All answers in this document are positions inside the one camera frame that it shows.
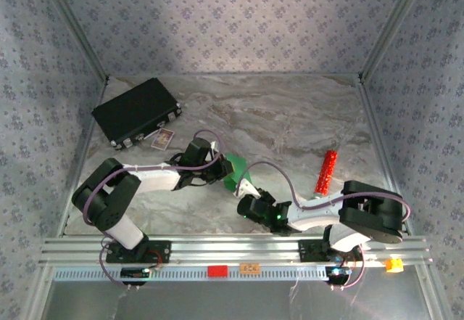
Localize green paper sheet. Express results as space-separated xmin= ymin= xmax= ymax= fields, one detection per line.
xmin=223 ymin=152 xmax=251 ymax=193

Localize colourful card pack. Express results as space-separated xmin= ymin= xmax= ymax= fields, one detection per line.
xmin=150 ymin=128 xmax=175 ymax=151

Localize red glitter tube silver base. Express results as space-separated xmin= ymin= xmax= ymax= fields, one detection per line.
xmin=312 ymin=149 xmax=339 ymax=201

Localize black hard case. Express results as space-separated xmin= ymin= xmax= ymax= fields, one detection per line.
xmin=91 ymin=77 xmax=183 ymax=151

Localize black right controller board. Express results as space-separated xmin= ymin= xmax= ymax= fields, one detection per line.
xmin=325 ymin=266 xmax=352 ymax=279

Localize black controller board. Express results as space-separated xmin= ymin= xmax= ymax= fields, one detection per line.
xmin=120 ymin=267 xmax=151 ymax=279
xmin=325 ymin=266 xmax=352 ymax=279

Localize black left controller board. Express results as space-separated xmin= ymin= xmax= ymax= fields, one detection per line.
xmin=120 ymin=267 xmax=151 ymax=279

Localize orange yellow block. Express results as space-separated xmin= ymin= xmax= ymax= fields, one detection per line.
xmin=384 ymin=258 xmax=405 ymax=273

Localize aluminium mounting rail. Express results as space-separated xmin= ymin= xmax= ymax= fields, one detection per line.
xmin=38 ymin=235 xmax=434 ymax=267

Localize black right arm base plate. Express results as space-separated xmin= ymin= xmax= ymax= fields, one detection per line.
xmin=299 ymin=239 xmax=365 ymax=263

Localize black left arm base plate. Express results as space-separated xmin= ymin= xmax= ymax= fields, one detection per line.
xmin=104 ymin=239 xmax=172 ymax=265

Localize grey slotted cable duct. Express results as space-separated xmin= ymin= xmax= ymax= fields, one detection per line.
xmin=54 ymin=264 xmax=329 ymax=282

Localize red wire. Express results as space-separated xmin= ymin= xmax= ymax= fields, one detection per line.
xmin=146 ymin=250 xmax=163 ymax=268

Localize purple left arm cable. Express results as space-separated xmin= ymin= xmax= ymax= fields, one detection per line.
xmin=82 ymin=129 xmax=223 ymax=292

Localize aluminium side rail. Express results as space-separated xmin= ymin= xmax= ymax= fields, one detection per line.
xmin=357 ymin=75 xmax=414 ymax=236
xmin=57 ymin=76 xmax=110 ymax=237

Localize aluminium frame post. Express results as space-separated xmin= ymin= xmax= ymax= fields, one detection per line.
xmin=38 ymin=0 xmax=109 ymax=82
xmin=359 ymin=0 xmax=431 ymax=81

